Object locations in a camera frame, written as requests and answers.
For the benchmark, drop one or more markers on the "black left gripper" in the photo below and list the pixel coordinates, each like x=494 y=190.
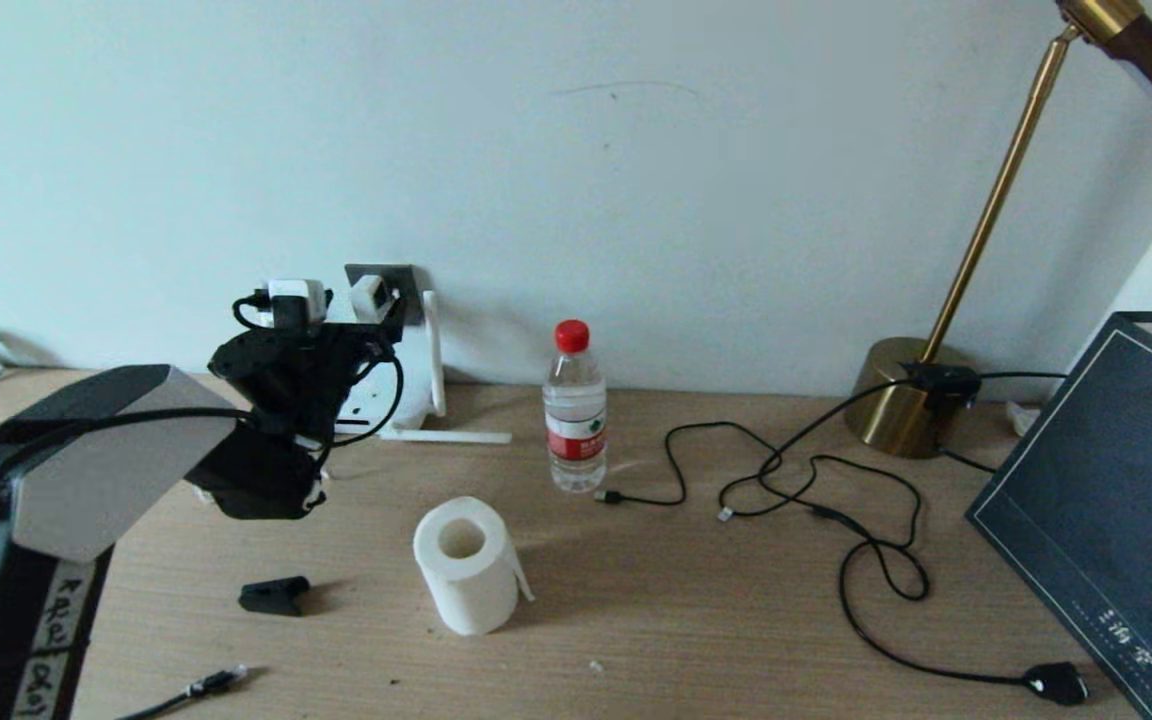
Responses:
x=291 y=375

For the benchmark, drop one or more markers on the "white power adapter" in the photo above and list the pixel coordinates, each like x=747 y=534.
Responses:
x=371 y=297

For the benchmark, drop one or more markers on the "white router with antennas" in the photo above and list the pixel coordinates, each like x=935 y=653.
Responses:
x=434 y=350

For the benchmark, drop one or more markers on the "clear water bottle red cap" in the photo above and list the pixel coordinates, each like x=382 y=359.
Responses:
x=576 y=420

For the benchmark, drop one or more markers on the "white toilet paper roll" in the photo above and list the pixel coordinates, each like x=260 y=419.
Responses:
x=466 y=590

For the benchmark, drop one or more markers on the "small black plastic clip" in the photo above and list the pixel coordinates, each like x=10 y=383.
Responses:
x=276 y=596

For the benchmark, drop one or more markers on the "brass desk lamp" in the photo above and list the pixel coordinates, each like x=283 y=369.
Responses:
x=891 y=410

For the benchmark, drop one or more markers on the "small white crumpled item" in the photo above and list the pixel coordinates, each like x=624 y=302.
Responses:
x=1020 y=418

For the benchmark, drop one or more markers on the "dark blue gift bag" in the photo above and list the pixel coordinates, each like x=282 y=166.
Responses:
x=1066 y=480

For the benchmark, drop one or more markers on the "grey wall socket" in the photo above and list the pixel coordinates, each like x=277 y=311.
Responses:
x=414 y=285

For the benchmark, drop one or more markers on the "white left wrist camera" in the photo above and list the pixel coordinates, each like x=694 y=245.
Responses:
x=298 y=300

